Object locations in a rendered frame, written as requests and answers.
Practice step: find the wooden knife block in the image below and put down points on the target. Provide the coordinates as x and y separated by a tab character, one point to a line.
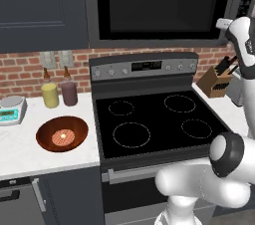
212	84

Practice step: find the steel stove knob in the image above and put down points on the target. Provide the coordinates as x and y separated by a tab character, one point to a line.
125	71
97	73
180	67
111	72
192	66
168	67

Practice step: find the grey wall socket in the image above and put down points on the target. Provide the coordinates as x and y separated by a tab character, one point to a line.
48	60
66	59

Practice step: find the dark blue cupboard door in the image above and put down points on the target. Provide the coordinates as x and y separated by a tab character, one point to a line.
40	6

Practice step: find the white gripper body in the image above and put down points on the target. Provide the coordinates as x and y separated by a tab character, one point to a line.
223	23

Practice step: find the oven door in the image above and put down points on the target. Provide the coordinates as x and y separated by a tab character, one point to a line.
132	195

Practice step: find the black and steel stove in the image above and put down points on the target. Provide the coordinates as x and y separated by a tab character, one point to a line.
149	122

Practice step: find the grey toaster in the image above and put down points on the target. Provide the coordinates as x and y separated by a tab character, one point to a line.
235	91

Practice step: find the yellow bottle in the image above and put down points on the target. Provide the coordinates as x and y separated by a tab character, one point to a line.
50	95

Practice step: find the black microwave door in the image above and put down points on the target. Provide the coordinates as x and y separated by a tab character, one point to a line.
166	3

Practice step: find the round waffle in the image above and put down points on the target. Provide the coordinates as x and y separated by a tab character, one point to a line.
62	137

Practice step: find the dark base cupboard door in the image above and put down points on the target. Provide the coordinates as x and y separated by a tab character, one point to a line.
73	195

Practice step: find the grey kitchen scale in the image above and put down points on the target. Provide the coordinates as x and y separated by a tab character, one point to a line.
11	109

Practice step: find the dark dishwasher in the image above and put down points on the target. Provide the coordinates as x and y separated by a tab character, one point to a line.
16	209

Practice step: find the brown bowl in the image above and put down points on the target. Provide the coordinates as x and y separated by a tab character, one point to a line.
46	136

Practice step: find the black microwave oven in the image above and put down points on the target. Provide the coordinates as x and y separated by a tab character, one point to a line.
91	10

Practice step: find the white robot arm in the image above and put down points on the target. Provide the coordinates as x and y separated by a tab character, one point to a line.
199	182

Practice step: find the purple bottle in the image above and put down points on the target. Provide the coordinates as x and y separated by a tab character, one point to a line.
69	93

